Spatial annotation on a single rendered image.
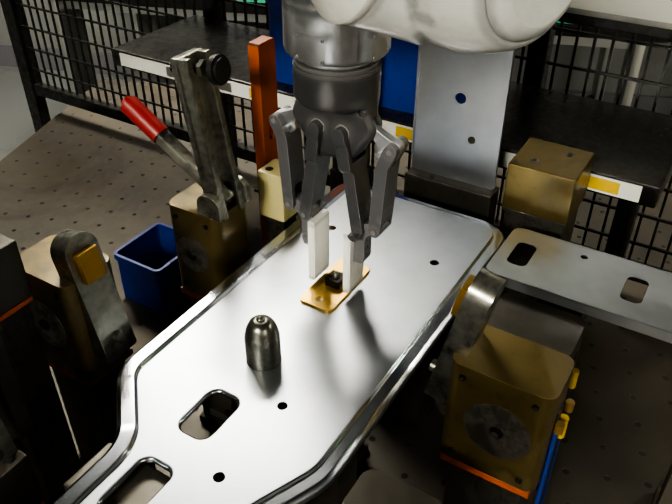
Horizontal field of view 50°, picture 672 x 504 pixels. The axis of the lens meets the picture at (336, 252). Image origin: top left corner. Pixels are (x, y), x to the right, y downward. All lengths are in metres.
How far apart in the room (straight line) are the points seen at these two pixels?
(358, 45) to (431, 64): 0.32
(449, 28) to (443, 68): 0.49
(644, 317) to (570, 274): 0.09
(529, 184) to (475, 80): 0.14
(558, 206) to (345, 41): 0.39
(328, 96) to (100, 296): 0.28
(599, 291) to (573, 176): 0.14
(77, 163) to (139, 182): 0.18
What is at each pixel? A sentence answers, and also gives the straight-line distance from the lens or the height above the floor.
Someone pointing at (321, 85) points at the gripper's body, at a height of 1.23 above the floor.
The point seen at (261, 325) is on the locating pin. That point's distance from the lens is 0.63.
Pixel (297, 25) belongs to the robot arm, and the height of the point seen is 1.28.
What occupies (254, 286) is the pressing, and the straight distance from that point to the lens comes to 0.74.
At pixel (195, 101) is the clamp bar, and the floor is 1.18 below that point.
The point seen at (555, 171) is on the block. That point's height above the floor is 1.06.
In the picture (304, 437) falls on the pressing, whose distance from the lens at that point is 0.60.
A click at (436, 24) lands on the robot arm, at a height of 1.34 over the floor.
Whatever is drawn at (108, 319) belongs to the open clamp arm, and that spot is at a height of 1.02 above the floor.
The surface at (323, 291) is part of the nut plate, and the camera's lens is 0.73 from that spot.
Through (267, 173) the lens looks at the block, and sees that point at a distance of 0.81.
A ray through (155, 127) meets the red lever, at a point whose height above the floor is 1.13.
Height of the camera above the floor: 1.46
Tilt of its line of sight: 36 degrees down
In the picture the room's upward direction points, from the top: straight up
